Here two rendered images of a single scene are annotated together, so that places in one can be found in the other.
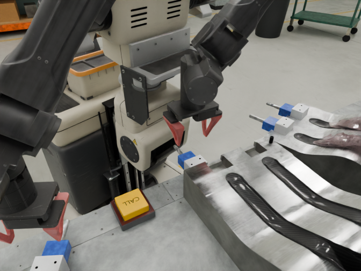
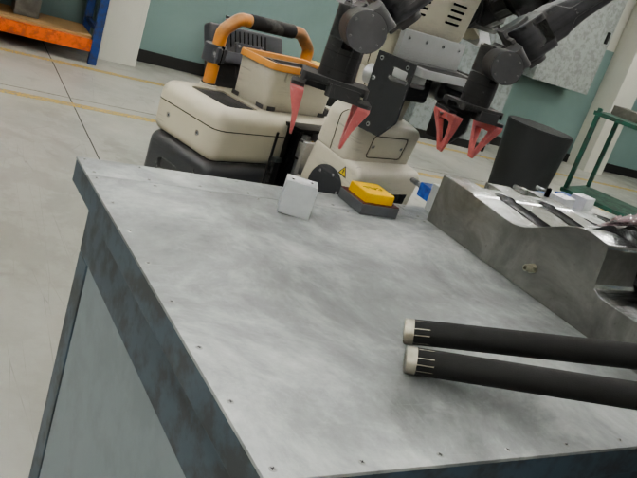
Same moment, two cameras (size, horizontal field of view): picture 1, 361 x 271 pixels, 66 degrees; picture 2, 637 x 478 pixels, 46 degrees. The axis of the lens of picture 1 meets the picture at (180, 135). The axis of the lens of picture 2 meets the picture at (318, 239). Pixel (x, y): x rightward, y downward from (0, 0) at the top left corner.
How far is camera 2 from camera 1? 93 cm
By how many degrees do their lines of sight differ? 18
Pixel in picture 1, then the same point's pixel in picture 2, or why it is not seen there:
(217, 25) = (534, 17)
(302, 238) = not seen: hidden behind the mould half
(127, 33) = not seen: hidden behind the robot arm
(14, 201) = (350, 69)
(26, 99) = not seen: outside the picture
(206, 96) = (509, 75)
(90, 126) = (259, 148)
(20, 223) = (343, 92)
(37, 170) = (25, 264)
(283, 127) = (560, 198)
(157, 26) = (432, 25)
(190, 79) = (500, 52)
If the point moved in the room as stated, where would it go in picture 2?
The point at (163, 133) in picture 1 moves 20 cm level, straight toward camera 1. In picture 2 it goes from (384, 174) to (397, 203)
